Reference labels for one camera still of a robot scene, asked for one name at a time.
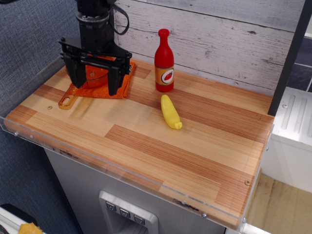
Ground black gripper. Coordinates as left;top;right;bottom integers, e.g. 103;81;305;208
58;18;132;96

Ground orange transparent plastic pan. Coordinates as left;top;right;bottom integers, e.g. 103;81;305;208
58;65;108;110

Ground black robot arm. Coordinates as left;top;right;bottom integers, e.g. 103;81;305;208
59;0;132;96

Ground red toy sauce bottle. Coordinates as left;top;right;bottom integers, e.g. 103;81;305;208
154;29;175;92

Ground yellow toy banana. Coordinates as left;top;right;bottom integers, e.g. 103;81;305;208
160;95;182;129

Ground orange folded cloth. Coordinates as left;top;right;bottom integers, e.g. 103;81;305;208
67;61;136;99

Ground silver toy fridge cabinet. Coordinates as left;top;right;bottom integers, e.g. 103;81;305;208
45;150;226;234

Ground silver dispenser button panel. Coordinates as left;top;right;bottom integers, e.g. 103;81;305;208
98;190;159;234

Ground yellow sponge piece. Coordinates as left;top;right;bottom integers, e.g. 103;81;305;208
18;223;44;234

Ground white toy sink unit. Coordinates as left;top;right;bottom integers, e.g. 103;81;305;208
261;87;312;192

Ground dark right frame post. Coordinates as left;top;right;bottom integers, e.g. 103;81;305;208
268;0;312;116

